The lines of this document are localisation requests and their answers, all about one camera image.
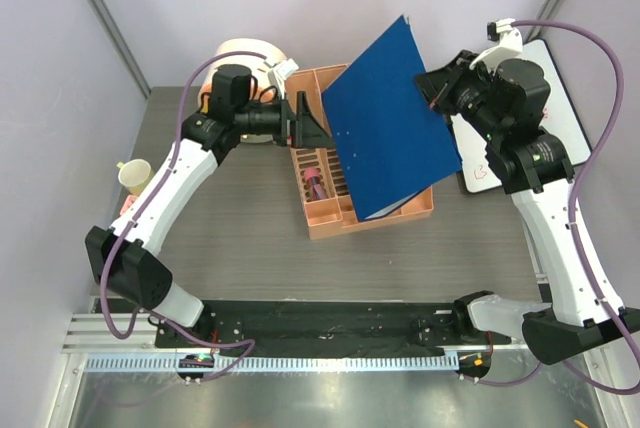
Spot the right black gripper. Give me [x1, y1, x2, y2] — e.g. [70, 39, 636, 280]
[417, 49, 505, 143]

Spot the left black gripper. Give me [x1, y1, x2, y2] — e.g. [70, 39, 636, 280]
[235, 91, 335, 149]

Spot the blue ring binder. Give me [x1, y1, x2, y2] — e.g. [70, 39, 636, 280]
[321, 16, 462, 221]

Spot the orange desk file organizer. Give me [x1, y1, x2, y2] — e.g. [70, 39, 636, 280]
[283, 63, 435, 242]

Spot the white arched drawer cabinet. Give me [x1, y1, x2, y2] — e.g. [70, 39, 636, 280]
[183, 38, 290, 151]

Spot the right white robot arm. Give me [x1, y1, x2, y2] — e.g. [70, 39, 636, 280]
[414, 50, 639, 365]

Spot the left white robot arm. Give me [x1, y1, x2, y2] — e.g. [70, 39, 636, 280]
[85, 64, 332, 347]

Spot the white dry-erase board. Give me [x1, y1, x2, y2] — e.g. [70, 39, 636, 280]
[449, 37, 594, 195]

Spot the pink sticky note pad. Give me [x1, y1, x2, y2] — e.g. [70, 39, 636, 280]
[119, 195, 138, 216]

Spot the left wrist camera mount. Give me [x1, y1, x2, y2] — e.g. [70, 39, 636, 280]
[265, 58, 299, 98]

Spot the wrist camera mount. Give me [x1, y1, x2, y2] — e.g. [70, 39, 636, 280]
[265, 58, 299, 98]
[469, 18, 523, 72]

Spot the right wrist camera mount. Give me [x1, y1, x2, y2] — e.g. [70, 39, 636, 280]
[469, 18, 523, 72]

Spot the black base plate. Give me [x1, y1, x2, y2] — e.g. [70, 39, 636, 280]
[153, 299, 512, 349]

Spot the perforated cable tray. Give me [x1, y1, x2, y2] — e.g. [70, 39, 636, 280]
[84, 352, 459, 374]

